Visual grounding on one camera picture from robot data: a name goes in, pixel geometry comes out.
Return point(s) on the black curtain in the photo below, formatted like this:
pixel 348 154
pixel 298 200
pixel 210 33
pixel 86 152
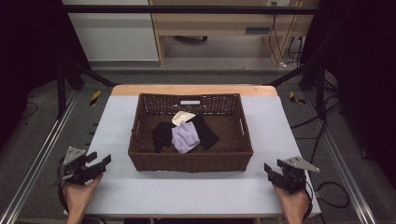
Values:
pixel 364 77
pixel 28 56

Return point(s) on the black cloth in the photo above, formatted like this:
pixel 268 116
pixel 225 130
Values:
pixel 162 134
pixel 205 132

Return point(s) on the black horizontal frame bar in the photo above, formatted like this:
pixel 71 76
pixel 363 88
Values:
pixel 186 9

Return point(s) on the light wooden desk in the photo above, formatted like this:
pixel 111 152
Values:
pixel 218 25

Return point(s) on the person's left hand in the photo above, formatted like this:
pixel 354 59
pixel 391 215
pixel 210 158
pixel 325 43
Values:
pixel 81 194

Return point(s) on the white cabinet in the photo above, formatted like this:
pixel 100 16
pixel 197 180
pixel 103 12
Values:
pixel 115 34

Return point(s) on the yellow black floor tape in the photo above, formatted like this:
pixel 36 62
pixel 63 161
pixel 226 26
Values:
pixel 294 97
pixel 95 97

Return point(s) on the black metal stand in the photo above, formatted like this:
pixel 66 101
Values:
pixel 320 93
pixel 61 90

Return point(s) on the cream cloth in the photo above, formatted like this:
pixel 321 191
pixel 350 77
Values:
pixel 183 117

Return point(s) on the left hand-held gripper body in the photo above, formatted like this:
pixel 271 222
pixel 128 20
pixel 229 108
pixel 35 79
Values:
pixel 74 165

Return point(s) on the aluminium rail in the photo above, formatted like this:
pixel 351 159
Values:
pixel 342 168
pixel 37 161

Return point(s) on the person's right hand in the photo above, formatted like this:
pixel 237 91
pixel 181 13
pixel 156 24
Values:
pixel 292 203

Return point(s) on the light purple cloth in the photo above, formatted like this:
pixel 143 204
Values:
pixel 186 138

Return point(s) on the white table mat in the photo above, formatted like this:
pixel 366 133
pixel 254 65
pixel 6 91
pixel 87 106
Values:
pixel 274 130

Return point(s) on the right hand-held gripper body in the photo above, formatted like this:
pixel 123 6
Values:
pixel 294 177

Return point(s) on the brown wicker basket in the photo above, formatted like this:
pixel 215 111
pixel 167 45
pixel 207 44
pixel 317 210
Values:
pixel 230 155

